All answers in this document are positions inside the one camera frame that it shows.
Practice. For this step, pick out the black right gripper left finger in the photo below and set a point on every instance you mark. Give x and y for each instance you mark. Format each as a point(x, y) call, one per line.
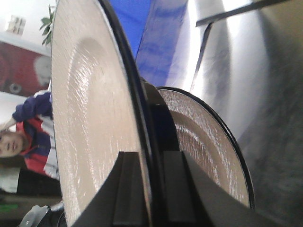
point(120, 201)

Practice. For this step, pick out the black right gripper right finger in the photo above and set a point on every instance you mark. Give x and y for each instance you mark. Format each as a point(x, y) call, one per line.
point(194, 200)

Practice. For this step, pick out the beige plate black rim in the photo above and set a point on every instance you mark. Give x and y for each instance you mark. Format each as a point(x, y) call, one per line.
point(207, 139)
point(99, 106)

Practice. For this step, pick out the person in red blue jacket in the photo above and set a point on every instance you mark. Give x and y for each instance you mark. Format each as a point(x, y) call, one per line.
point(30, 133)

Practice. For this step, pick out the large blue crate top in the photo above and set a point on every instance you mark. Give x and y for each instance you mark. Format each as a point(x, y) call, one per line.
point(152, 28)

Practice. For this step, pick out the green potted plant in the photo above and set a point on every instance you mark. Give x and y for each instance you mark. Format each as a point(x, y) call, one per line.
point(47, 26)

